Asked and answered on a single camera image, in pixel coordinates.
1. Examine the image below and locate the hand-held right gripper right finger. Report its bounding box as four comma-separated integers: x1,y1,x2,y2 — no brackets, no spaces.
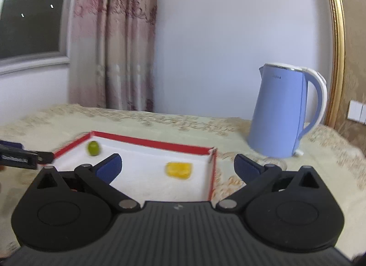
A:
216,153,321,213

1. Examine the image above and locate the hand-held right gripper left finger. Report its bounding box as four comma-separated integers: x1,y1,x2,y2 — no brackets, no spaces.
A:
37,153,142,213

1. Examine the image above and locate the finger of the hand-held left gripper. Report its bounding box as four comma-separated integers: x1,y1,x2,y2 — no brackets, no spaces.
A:
0,140,23,150
0,145,55,170

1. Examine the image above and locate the red shallow box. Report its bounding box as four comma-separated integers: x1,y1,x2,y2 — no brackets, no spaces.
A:
53,131,217,201

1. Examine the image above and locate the green lime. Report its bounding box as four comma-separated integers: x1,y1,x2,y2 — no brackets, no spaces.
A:
87,140,101,157

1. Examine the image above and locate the light blue electric kettle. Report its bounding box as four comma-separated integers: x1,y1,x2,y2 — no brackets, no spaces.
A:
247,63,328,159

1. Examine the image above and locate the pink floral curtain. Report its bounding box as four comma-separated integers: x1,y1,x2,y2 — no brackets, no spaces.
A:
67,0,159,113

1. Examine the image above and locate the white framed window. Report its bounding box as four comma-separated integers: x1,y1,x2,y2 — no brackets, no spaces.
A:
0,0,73,75

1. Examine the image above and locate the white wall switch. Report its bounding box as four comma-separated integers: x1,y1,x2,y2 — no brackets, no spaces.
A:
347,99,366,125

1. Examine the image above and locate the gold frame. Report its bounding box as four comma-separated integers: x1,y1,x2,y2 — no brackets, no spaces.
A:
321,0,347,129

